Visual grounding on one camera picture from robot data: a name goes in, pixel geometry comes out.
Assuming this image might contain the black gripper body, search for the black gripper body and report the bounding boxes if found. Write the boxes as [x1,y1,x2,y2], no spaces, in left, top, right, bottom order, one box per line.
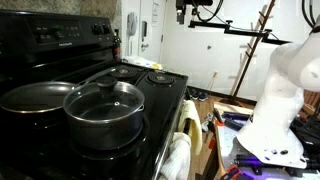
[175,0,187,16]

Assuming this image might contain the glass lid with black knob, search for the glass lid with black knob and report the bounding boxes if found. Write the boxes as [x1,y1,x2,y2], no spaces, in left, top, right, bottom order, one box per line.
[62,75,146,125]

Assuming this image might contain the robot base table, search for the robot base table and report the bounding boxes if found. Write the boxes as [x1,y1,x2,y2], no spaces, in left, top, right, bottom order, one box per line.
[213,101,320,180]

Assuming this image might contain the black electric stove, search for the black electric stove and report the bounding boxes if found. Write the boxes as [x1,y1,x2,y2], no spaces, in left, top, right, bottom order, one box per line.
[0,9,189,180]

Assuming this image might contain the white yellow paper pile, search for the white yellow paper pile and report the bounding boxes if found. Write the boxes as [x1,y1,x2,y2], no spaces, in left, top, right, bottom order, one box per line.
[123,55,164,71]

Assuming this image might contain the dark glass bottle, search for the dark glass bottle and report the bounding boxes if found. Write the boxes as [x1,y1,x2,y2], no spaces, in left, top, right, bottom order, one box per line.
[112,28,122,63]

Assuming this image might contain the wooden coat rack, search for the wooden coat rack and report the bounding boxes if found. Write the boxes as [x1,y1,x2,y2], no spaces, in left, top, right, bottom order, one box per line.
[219,0,278,108]

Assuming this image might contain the dark shoe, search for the dark shoe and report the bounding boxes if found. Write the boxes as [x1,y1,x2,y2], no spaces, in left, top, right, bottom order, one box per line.
[198,91,210,102]
[187,87,200,101]

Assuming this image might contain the pale yellow dish towel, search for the pale yellow dish towel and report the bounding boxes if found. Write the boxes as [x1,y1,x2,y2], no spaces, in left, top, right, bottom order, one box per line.
[177,99,204,156]

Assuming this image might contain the blue black clamp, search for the blue black clamp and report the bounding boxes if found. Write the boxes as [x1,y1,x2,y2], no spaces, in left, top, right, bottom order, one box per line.
[221,110,252,132]

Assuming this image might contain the white dish towel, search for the white dish towel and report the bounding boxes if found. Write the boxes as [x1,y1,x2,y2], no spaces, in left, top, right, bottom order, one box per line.
[158,131,193,180]

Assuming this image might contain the wooden chair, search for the wooden chair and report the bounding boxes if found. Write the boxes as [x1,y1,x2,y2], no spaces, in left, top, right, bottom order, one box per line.
[301,89,320,118]

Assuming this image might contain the grey frying pan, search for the grey frying pan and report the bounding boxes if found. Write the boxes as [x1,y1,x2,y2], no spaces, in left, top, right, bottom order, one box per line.
[0,66,118,129]

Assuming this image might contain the black camera on boom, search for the black camera on boom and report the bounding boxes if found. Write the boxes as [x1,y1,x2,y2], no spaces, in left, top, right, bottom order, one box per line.
[185,0,214,8]

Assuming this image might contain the grey wall phone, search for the grey wall phone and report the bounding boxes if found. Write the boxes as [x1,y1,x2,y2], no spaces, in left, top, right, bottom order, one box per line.
[126,11,138,37]

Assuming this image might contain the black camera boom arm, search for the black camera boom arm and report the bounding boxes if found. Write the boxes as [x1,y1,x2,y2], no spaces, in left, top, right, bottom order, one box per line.
[188,19,292,46]

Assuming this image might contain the orange handled tool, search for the orange handled tool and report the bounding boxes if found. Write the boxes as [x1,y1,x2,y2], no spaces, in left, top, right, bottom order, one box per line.
[212,108,227,127]

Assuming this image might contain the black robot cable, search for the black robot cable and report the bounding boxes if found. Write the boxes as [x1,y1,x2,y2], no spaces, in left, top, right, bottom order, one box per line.
[193,0,320,30]

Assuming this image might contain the dark saucepan with long handle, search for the dark saucepan with long handle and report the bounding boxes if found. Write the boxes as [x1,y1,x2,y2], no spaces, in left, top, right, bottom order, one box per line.
[62,79,147,152]

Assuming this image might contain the black cable bundle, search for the black cable bundle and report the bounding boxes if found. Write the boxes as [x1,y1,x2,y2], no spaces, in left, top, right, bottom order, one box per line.
[289,114,320,158]

